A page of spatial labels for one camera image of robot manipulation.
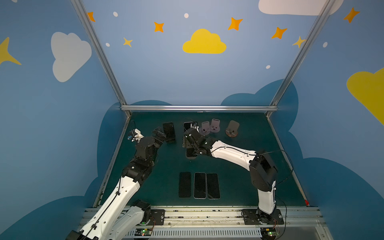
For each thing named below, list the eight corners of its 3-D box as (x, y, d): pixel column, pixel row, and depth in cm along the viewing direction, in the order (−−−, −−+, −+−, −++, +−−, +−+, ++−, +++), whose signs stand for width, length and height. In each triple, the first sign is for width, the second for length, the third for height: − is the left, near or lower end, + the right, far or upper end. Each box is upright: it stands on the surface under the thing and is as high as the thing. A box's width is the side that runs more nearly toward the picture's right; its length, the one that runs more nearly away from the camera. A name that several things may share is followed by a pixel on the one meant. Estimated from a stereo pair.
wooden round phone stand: (226, 137, 110) (229, 126, 101) (225, 130, 114) (228, 120, 105) (235, 137, 110) (239, 126, 101) (234, 130, 114) (238, 120, 105)
